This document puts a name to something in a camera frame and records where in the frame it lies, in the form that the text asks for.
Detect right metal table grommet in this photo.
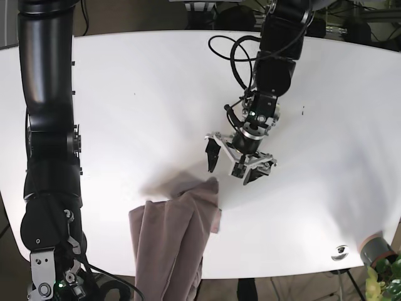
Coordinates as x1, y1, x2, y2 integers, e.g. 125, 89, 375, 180
331, 245, 349, 261

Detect grey plant pot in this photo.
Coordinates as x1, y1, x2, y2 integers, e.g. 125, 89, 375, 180
358, 232, 398, 268

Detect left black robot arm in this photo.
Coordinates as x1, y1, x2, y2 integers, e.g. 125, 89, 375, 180
206, 1, 313, 185

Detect pink T-shirt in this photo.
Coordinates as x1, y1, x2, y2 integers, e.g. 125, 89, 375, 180
129, 177, 221, 300

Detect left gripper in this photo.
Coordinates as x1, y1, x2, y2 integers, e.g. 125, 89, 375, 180
205, 91, 279, 186

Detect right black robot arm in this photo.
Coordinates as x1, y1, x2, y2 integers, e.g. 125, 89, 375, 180
18, 1, 99, 300

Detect green plant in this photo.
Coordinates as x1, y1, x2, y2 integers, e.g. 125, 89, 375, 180
365, 254, 400, 301

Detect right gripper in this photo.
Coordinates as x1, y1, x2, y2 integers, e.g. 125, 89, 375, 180
27, 241, 95, 300

